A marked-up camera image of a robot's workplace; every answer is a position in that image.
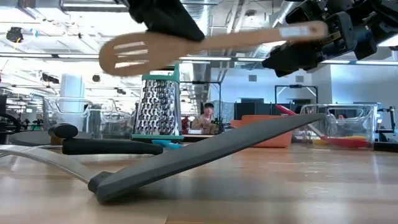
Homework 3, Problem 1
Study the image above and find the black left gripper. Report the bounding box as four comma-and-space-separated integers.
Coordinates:
126, 0, 206, 43

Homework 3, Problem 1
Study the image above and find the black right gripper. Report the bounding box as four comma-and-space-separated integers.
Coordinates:
262, 0, 379, 78

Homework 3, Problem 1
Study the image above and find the wooden slotted spatula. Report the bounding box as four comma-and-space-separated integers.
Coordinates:
98, 21, 329, 77

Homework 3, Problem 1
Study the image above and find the yellow silicone spoon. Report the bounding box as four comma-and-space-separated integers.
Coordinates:
312, 134, 368, 146

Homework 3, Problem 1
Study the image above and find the blue silicone spoon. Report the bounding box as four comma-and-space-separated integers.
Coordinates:
151, 139, 183, 150

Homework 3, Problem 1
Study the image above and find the square black spatula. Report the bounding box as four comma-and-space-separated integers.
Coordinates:
0, 113, 326, 205

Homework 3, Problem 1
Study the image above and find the round black spatula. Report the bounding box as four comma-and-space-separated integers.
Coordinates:
37, 138, 164, 156
8, 123, 93, 147

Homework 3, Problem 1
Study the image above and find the teal steel box grater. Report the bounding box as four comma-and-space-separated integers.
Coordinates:
131, 63, 185, 141

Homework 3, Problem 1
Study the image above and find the clear plastic bin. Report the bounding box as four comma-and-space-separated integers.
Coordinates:
300, 103, 379, 150
42, 96, 137, 140

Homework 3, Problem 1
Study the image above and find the orange plastic bin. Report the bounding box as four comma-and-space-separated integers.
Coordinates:
230, 114, 294, 149

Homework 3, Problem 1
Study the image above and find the black ceiling-hung device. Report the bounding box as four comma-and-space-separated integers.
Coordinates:
6, 27, 24, 44

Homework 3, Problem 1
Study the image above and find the black background station frame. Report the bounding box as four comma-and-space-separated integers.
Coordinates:
274, 84, 319, 105

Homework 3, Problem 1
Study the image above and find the silver ventilation duct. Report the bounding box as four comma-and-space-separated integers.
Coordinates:
178, 0, 220, 103

